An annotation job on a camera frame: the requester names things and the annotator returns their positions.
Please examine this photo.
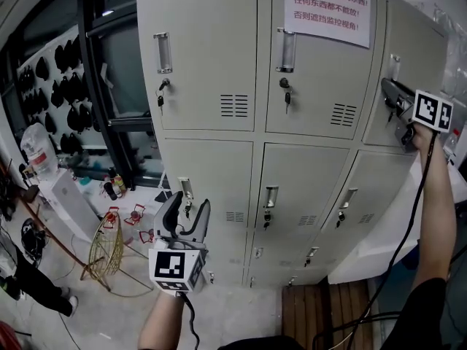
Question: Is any white paper notice red print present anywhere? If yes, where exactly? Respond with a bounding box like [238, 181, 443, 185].
[283, 0, 371, 50]

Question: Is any person's right forearm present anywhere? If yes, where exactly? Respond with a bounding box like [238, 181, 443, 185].
[411, 123, 459, 292]

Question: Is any clear water dispenser bottle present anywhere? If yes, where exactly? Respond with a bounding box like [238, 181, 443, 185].
[20, 122, 60, 182]

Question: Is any brown broom pole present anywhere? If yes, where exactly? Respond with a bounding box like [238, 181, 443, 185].
[0, 157, 93, 270]

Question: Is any cluster of small floor bottles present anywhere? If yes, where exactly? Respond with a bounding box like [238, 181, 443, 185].
[101, 166, 129, 201]

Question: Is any person's left forearm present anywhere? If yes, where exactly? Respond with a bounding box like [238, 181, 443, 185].
[137, 292, 188, 350]

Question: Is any clear plastic sheeting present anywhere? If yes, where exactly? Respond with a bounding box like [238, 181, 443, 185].
[414, 1, 467, 100]

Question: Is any gold wire basket stand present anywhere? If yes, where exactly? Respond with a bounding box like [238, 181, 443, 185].
[80, 211, 155, 299]

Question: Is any long black gripper cable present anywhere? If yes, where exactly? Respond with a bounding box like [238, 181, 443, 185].
[312, 132, 439, 350]

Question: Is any white water dispenser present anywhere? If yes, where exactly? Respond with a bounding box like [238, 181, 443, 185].
[37, 167, 104, 241]

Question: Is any group of black hanging bags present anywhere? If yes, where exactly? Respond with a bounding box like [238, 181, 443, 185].
[18, 34, 102, 156]

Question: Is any person's black shirt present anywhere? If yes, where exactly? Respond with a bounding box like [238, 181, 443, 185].
[217, 276, 450, 350]

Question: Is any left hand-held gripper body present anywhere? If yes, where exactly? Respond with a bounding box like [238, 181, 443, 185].
[147, 225, 209, 295]

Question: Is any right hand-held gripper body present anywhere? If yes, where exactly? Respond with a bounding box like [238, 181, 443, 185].
[393, 89, 455, 154]

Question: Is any black helmet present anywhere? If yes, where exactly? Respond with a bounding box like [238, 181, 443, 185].
[19, 217, 51, 259]

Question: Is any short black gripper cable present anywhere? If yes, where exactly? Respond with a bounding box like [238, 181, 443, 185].
[177, 291, 202, 350]

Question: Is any black framed glass door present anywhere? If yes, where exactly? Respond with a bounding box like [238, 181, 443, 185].
[77, 0, 166, 193]

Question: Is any red round object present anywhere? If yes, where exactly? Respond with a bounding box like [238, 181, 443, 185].
[0, 320, 23, 350]

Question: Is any bank of grey locker doors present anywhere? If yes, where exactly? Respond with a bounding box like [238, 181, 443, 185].
[136, 0, 450, 289]

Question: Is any small clear plastic bottle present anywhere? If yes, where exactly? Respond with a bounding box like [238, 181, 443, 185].
[446, 127, 463, 157]

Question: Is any grey metal locker door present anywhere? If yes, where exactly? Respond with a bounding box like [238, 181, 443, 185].
[362, 0, 450, 149]

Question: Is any brown wooden slat platform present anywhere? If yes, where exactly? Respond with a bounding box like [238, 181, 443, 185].
[280, 279, 377, 350]

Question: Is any white pegboard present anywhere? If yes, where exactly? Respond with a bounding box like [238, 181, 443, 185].
[15, 23, 104, 157]

